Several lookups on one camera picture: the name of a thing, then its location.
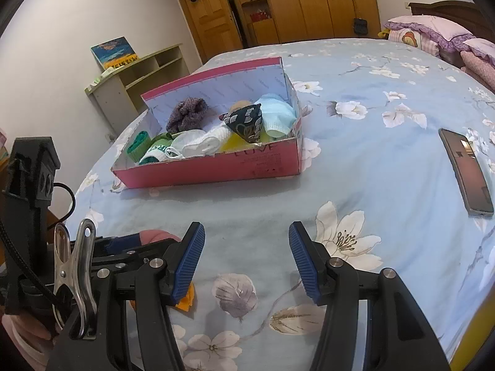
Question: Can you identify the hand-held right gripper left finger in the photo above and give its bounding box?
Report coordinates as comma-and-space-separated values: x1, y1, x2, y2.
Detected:
46, 221, 206, 371

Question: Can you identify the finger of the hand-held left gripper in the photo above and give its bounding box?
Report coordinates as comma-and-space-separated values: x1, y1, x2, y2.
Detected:
70, 232, 182, 276

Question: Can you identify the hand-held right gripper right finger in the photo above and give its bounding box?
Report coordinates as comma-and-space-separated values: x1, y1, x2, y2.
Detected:
288, 221, 451, 371

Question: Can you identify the pink soft cloth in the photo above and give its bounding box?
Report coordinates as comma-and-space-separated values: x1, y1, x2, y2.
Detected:
138, 230, 182, 245

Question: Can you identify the pink cardboard box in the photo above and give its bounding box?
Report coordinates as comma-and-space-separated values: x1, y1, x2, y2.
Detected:
111, 57, 303, 189

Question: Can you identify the white face mask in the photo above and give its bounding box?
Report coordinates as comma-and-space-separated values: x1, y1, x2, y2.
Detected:
166, 130, 217, 160

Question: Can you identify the white knitted cloth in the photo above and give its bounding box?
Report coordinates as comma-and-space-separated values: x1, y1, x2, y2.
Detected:
201, 126, 233, 151

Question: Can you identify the purple knitted cloth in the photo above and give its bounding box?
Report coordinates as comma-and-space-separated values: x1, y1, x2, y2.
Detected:
166, 96, 210, 133

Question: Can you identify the light blue face mask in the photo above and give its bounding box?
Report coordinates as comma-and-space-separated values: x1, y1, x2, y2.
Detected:
253, 93, 298, 138

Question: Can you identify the dark patterned pouch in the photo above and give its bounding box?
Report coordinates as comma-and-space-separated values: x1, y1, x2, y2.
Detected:
219, 104, 264, 142

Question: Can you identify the orange soft item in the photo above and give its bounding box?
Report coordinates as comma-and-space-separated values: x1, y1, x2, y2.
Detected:
176, 282, 196, 313

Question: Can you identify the person's left hand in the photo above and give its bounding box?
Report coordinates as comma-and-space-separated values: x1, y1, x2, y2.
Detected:
2, 311, 55, 343

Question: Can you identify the metal spring clip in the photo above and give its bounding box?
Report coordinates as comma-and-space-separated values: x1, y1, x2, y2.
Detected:
52, 218, 97, 339

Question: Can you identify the green white printed wristband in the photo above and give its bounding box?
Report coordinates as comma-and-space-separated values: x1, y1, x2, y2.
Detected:
139, 143, 174, 165

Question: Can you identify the beige wooden shelf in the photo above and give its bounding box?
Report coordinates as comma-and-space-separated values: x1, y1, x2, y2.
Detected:
84, 43, 190, 137

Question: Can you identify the bed with floral sheet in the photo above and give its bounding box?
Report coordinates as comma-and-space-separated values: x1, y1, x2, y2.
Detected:
62, 38, 495, 371

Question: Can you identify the yellow sponge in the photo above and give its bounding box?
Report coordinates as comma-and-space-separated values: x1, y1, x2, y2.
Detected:
218, 131, 271, 154

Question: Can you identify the green white booklet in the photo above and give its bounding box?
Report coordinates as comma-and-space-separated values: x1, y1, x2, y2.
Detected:
91, 66, 117, 88

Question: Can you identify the blue yellow painted picture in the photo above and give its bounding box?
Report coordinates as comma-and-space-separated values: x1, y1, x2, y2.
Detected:
91, 36, 139, 71

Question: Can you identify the smartphone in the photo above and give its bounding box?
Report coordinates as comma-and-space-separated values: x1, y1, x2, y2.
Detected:
438, 127, 495, 217

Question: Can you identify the wooden door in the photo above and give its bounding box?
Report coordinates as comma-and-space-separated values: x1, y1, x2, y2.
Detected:
174, 0, 244, 62

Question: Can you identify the wooden wardrobe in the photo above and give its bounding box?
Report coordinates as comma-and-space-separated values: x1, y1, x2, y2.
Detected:
217, 0, 381, 47

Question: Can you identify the purple frilled pillow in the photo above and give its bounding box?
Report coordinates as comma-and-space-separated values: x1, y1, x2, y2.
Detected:
383, 15, 477, 57

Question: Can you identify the pink pillow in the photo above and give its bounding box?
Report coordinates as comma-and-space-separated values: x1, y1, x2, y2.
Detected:
460, 39, 495, 94

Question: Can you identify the dark wooden headboard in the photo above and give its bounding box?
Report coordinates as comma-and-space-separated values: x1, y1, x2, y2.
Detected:
409, 1, 493, 44

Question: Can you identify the thin black cable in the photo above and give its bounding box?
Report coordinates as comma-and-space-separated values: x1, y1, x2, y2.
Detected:
52, 181, 76, 222

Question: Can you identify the black braided cable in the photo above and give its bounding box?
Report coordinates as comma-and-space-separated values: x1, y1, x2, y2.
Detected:
0, 216, 59, 307

